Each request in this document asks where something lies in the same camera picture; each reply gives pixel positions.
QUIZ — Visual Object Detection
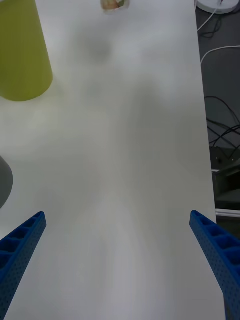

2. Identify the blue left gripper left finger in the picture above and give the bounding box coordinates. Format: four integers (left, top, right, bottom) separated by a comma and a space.
0, 211, 47, 320

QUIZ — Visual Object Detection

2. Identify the clear bottle with red cap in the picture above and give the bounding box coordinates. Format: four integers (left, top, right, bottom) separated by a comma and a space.
100, 0, 131, 15

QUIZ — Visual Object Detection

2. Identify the round white base plate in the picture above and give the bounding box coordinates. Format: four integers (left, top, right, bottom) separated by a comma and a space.
196, 0, 240, 15

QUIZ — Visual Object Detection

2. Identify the white cable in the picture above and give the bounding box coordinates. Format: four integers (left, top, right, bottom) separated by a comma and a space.
196, 8, 222, 32
199, 45, 240, 65

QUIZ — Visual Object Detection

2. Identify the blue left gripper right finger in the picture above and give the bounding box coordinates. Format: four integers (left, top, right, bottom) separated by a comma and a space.
189, 210, 240, 320

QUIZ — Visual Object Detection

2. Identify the black cable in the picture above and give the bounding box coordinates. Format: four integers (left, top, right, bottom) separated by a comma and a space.
207, 124, 240, 161
204, 96, 240, 126

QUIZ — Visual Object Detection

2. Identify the grey metal box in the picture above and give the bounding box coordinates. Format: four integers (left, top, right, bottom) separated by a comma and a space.
211, 146, 240, 217

